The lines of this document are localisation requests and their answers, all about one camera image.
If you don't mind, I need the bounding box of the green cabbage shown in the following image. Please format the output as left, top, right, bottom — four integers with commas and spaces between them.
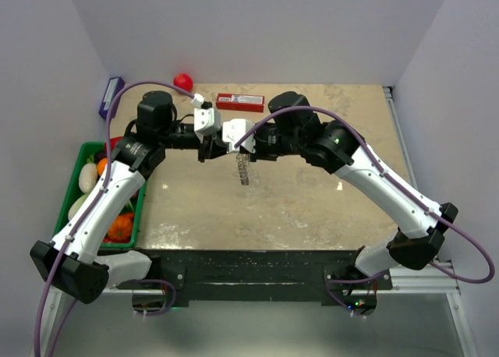
67, 193, 89, 221

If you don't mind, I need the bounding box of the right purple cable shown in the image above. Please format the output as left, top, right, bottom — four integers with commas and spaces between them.
234, 105, 497, 320

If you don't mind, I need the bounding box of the purple cable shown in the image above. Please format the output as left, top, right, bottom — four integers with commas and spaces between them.
234, 105, 497, 320
32, 80, 206, 357

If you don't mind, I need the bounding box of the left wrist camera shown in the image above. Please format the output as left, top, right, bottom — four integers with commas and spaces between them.
193, 108, 222, 136

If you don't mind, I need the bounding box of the orange pumpkin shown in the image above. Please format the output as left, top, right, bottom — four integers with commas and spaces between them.
106, 213, 134, 243

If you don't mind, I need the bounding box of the red tomato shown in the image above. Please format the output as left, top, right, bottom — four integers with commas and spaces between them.
173, 73, 193, 93

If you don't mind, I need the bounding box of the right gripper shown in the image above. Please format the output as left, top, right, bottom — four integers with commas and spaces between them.
240, 122, 303, 161

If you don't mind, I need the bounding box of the purple box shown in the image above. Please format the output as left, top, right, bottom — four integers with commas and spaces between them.
98, 76, 125, 120

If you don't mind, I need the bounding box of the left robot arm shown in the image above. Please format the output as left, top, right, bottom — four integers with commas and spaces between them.
30, 90, 222, 304

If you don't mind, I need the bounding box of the white radish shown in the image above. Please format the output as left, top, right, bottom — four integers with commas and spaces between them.
78, 163, 98, 193

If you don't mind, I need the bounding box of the aluminium frame rail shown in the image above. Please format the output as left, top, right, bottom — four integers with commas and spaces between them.
41, 268, 477, 356

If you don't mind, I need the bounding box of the red bell pepper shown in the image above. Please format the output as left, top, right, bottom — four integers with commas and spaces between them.
104, 136, 122, 150

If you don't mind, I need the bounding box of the blue grey keyring with rings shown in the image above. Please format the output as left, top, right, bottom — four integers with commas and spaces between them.
235, 153, 250, 186

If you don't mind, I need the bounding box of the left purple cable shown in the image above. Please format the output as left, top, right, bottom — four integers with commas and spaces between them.
32, 80, 206, 357

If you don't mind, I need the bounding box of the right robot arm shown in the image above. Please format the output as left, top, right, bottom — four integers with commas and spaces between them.
244, 91, 458, 289

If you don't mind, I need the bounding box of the green plastic bin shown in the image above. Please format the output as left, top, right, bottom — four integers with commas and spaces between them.
53, 142, 147, 251

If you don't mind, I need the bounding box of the red rectangular box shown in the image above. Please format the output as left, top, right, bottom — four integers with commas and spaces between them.
215, 93, 265, 113

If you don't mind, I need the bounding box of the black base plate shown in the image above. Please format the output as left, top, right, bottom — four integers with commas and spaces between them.
118, 249, 392, 309

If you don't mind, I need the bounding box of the orange fruit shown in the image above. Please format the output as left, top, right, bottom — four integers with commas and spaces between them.
97, 157, 108, 177

